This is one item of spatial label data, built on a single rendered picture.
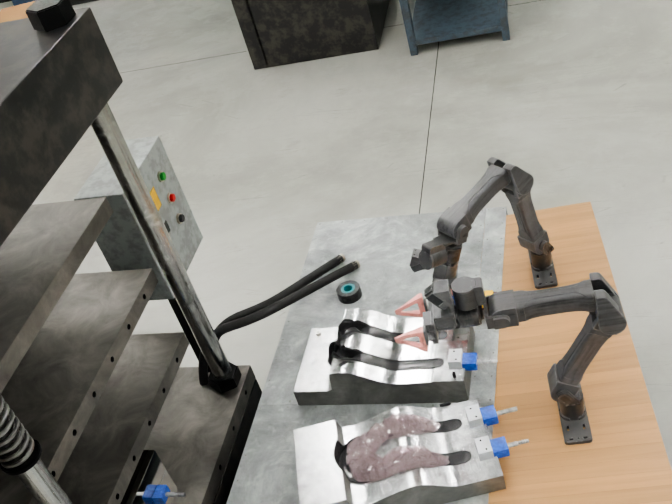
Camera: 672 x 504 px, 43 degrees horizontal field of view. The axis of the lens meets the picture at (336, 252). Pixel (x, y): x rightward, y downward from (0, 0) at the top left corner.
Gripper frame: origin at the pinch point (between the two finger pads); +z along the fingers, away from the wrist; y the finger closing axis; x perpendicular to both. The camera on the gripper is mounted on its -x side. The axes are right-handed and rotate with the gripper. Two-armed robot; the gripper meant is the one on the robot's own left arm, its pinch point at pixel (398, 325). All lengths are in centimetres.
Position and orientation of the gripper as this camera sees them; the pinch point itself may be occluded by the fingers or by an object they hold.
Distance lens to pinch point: 210.4
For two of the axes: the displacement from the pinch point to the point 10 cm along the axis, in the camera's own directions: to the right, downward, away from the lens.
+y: -0.6, 6.3, -7.8
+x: 2.6, 7.6, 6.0
